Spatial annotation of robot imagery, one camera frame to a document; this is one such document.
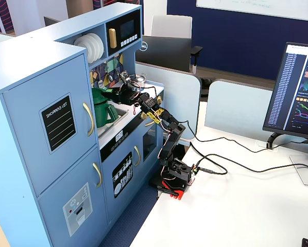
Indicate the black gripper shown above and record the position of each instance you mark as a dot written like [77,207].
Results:
[119,96]

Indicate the green pot lid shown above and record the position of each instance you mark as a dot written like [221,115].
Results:
[100,94]

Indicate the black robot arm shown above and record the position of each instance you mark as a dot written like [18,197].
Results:
[169,133]

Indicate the red and black robot base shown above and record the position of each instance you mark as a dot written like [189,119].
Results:
[175,177]

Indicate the small silver pot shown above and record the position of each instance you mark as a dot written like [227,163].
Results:
[139,80]

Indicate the white toy plate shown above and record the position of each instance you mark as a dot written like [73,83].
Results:
[100,46]
[95,46]
[88,47]
[79,42]

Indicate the light blue desk divider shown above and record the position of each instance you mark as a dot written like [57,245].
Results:
[236,108]
[174,100]

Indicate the black Dell monitor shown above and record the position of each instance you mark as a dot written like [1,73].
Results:
[164,52]

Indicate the blue toy kitchen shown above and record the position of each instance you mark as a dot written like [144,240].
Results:
[53,128]

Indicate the white office chair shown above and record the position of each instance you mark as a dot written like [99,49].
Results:
[172,25]

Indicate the whiteboard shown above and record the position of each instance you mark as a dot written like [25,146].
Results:
[257,7]

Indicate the computer monitor showing plots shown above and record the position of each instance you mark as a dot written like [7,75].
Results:
[293,95]

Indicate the silver monitor stand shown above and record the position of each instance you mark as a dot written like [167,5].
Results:
[306,169]

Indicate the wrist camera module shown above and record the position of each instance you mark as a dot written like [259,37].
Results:
[125,78]

